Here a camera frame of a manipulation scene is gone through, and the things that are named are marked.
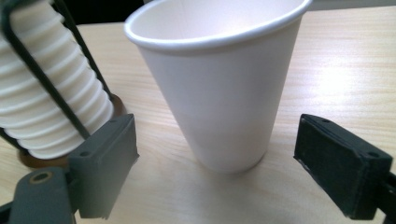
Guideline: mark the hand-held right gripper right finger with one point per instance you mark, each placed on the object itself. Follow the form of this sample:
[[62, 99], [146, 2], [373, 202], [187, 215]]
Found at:
[[342, 165]]

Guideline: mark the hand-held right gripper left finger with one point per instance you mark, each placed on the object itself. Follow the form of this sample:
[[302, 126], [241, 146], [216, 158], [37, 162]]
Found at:
[[102, 165]]

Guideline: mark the stack of white paper cups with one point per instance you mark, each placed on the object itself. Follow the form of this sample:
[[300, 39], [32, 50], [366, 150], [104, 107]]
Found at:
[[34, 87]]

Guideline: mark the single white paper cup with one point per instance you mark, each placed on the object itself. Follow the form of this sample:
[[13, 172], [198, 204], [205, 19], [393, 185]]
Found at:
[[224, 99]]

